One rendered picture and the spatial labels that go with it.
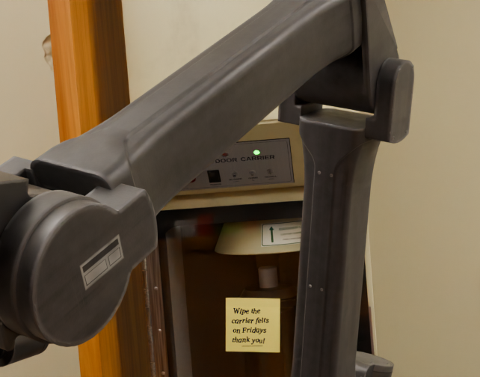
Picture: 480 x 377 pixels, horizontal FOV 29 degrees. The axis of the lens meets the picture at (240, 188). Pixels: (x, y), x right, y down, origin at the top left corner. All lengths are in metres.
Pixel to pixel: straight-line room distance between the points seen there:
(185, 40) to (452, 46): 0.61
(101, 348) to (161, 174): 0.75
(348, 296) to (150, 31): 0.61
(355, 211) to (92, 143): 0.33
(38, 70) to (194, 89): 1.23
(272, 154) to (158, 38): 0.24
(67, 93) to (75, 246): 0.79
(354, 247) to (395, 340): 0.95
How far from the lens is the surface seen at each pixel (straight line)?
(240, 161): 1.24
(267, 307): 1.32
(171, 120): 0.57
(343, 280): 0.84
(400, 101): 0.79
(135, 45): 1.34
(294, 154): 1.24
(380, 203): 1.75
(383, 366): 0.98
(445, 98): 1.75
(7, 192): 0.48
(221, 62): 0.63
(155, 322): 1.34
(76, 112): 1.26
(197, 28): 1.33
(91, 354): 1.29
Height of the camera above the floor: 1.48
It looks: 3 degrees down
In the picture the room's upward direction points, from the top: 4 degrees counter-clockwise
